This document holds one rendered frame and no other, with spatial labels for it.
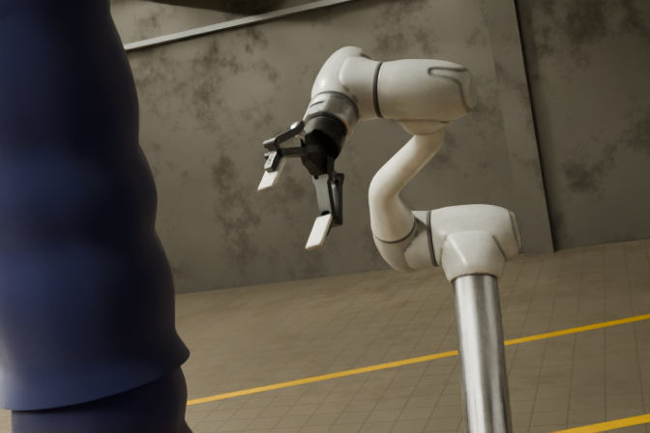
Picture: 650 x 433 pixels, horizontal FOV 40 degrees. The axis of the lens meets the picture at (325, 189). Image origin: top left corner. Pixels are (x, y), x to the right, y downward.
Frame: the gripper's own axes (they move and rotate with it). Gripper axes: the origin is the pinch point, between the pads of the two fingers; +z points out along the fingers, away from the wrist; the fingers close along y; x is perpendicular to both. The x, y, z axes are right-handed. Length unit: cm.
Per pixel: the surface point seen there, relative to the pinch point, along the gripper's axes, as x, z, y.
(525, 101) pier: -234, -652, -433
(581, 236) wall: -225, -583, -572
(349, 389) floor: -267, -228, -329
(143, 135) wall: -671, -627, -296
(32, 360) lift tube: -3, 45, 24
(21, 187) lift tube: 2, 34, 39
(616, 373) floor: -97, -244, -368
